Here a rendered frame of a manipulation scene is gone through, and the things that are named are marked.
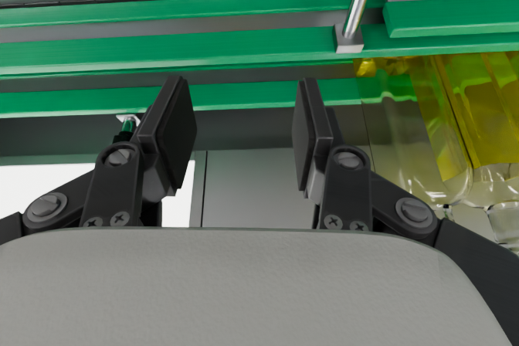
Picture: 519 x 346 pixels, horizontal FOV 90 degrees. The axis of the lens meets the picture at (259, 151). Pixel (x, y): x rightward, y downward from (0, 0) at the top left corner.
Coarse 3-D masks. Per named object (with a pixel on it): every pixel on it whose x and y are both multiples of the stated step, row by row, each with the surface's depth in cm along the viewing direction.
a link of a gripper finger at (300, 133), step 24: (312, 96) 10; (312, 120) 9; (336, 120) 10; (312, 144) 8; (336, 144) 9; (312, 168) 9; (312, 192) 9; (384, 192) 7; (408, 192) 8; (384, 216) 7; (408, 216) 7; (432, 216) 7
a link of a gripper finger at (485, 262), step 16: (384, 224) 7; (448, 224) 7; (416, 240) 7; (432, 240) 7; (448, 240) 7; (464, 240) 7; (480, 240) 7; (464, 256) 6; (480, 256) 6; (496, 256) 6; (512, 256) 6; (464, 272) 6; (480, 272) 6; (496, 272) 6; (512, 272) 6; (480, 288) 6; (496, 288) 6; (512, 288) 6; (496, 304) 6; (512, 304) 6; (512, 320) 5; (512, 336) 5
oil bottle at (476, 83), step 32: (448, 64) 23; (480, 64) 22; (480, 96) 21; (512, 96) 21; (480, 128) 20; (512, 128) 20; (480, 160) 19; (512, 160) 19; (480, 192) 20; (512, 192) 18
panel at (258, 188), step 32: (0, 160) 38; (32, 160) 38; (64, 160) 38; (192, 160) 37; (224, 160) 36; (256, 160) 36; (288, 160) 36; (192, 192) 35; (224, 192) 34; (256, 192) 34; (288, 192) 34; (192, 224) 33; (224, 224) 33; (256, 224) 33; (288, 224) 32; (480, 224) 31
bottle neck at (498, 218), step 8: (504, 208) 19; (512, 208) 19; (488, 216) 21; (496, 216) 20; (504, 216) 19; (512, 216) 19; (496, 224) 20; (504, 224) 19; (512, 224) 19; (496, 232) 20; (504, 232) 19; (512, 232) 19; (496, 240) 20; (504, 240) 19; (512, 240) 19; (512, 248) 19
